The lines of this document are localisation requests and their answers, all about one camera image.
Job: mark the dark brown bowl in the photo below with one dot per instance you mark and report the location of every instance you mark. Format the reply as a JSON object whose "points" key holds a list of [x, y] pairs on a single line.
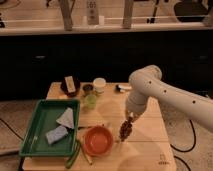
{"points": [[64, 87]]}

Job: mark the green plastic tray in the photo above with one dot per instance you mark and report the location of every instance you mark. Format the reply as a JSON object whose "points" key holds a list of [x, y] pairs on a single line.
{"points": [[43, 120]]}

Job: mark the yellow-green stick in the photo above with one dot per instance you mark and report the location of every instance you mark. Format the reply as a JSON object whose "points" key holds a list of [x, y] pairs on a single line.
{"points": [[87, 157]]}

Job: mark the beige block in bowl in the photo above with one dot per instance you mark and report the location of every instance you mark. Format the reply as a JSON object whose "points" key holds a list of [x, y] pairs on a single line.
{"points": [[70, 84]]}

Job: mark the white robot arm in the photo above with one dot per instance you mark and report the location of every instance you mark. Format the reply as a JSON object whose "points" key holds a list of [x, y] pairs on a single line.
{"points": [[146, 82]]}

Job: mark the red bowl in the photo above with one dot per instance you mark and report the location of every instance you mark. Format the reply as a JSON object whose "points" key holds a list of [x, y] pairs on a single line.
{"points": [[97, 141]]}

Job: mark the grey folded cloth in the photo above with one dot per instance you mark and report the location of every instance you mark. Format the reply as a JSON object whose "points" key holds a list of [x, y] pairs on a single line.
{"points": [[66, 119]]}

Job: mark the green cucumber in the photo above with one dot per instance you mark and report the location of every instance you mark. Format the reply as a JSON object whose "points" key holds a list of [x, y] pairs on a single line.
{"points": [[72, 159]]}

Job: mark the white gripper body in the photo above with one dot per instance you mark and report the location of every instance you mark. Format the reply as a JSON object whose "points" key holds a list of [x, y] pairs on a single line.
{"points": [[135, 105]]}

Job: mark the small dark cup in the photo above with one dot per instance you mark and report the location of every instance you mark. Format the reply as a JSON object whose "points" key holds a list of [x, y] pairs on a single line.
{"points": [[87, 89]]}

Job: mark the dark purple grape bunch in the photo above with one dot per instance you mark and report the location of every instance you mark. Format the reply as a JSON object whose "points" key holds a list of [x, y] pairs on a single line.
{"points": [[125, 130]]}

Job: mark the green translucent cup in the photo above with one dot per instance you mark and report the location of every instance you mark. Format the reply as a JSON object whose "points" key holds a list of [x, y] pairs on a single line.
{"points": [[90, 101]]}

